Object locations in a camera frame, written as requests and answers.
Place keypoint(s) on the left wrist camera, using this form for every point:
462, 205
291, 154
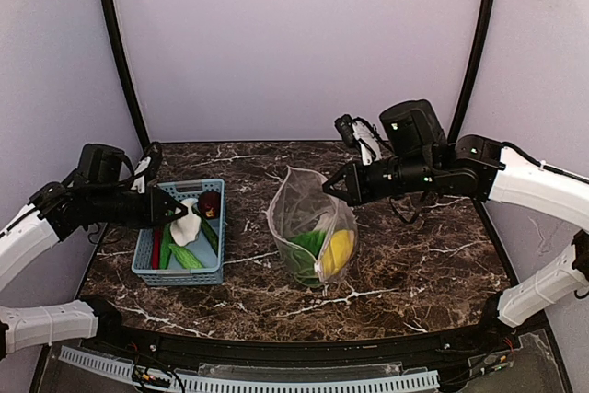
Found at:
147, 168

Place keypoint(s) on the right black frame post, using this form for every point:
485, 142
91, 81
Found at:
472, 68

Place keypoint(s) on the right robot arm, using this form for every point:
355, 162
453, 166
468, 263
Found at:
414, 155

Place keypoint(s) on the dark red apple toy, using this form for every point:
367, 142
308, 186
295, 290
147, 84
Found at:
209, 204

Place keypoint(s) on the long green pepper toy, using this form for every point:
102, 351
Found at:
164, 254

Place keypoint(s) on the blue plastic basket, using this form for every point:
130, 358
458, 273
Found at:
213, 260

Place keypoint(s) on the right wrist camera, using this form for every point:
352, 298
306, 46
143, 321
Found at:
360, 134

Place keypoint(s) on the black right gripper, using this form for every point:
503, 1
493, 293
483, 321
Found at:
352, 183

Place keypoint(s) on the clear zip top bag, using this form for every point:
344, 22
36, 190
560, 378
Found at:
296, 208

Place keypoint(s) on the black frame post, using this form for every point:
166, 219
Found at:
472, 68
124, 72

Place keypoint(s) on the white radish toy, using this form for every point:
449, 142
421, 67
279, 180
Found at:
187, 228

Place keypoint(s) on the white slotted cable duct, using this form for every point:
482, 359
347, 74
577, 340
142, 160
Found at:
228, 379

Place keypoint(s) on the left black frame post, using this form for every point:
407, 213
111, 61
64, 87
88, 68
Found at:
124, 72

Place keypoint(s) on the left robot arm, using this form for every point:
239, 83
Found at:
104, 189

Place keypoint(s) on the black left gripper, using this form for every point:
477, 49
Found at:
151, 207

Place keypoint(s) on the yellow corn toy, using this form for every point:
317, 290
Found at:
337, 253

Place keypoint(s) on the red chili pepper toy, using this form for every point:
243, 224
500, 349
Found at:
155, 258

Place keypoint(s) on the green leafy vegetable toy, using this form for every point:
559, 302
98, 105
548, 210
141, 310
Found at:
307, 248

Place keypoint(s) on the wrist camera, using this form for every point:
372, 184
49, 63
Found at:
147, 168
360, 134

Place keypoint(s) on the black front rail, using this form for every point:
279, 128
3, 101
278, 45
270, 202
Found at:
185, 327

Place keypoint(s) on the dark green cucumber toy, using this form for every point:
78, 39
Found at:
208, 232

